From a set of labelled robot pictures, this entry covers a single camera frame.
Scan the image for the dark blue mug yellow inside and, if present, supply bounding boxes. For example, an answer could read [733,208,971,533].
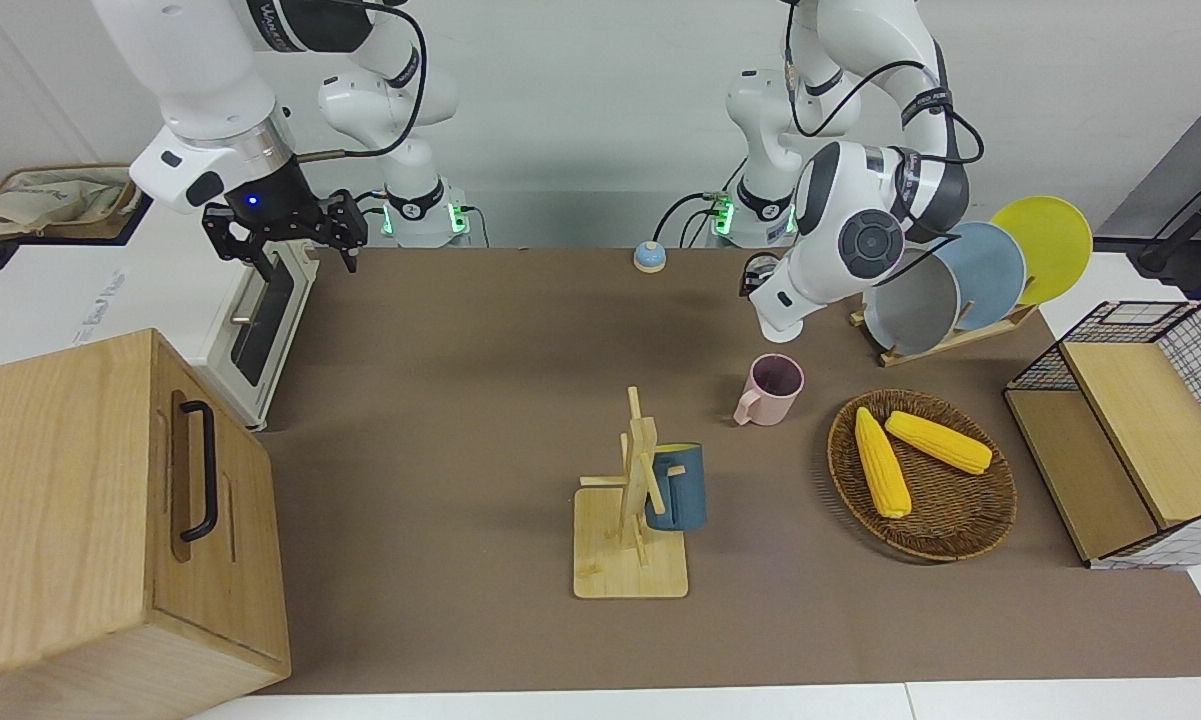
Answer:
[643,443,709,532]

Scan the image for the brown wicker basket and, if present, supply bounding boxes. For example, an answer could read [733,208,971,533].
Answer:
[826,389,1018,562]

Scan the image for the black cabinet handle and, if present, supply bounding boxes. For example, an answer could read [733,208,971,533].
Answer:
[178,400,220,543]

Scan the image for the wooden plate rack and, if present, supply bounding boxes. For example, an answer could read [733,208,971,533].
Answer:
[850,300,1039,368]

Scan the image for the black pole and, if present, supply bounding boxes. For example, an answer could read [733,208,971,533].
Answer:
[1138,170,1201,273]

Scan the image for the wooden shelf box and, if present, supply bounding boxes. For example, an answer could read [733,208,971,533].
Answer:
[1003,340,1201,566]

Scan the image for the yellow corn cob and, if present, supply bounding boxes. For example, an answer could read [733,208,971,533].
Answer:
[854,406,913,519]
[884,410,993,475]

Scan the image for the brown table mat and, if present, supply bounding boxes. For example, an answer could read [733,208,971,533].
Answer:
[256,247,1201,696]

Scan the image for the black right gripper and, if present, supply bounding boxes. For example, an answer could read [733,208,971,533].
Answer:
[205,160,368,276]

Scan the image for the light blue plate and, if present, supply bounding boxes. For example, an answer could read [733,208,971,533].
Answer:
[935,221,1028,332]

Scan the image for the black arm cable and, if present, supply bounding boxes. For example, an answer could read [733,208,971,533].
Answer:
[295,0,431,166]
[785,20,986,291]

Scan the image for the white toaster oven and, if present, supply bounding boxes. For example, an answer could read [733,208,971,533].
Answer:
[0,200,321,433]

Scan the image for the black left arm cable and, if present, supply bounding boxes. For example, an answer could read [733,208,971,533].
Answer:
[785,20,986,291]

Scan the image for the wooden mug tree stand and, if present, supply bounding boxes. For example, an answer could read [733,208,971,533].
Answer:
[572,386,690,600]

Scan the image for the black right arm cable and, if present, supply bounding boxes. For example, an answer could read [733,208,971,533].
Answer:
[295,0,431,166]

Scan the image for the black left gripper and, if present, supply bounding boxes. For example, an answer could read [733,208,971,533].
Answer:
[740,252,783,298]

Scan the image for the pink mug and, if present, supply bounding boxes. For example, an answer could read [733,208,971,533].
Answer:
[733,353,806,428]

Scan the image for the wooden cabinet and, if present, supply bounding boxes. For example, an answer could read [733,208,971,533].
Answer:
[0,328,293,720]

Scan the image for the yellow plate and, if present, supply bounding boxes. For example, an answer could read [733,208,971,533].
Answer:
[990,196,1094,306]

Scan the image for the grey plate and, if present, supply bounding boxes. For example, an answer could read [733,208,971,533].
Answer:
[863,255,962,356]

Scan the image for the beige cloth bag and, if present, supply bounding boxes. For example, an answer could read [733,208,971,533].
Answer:
[0,165,146,241]

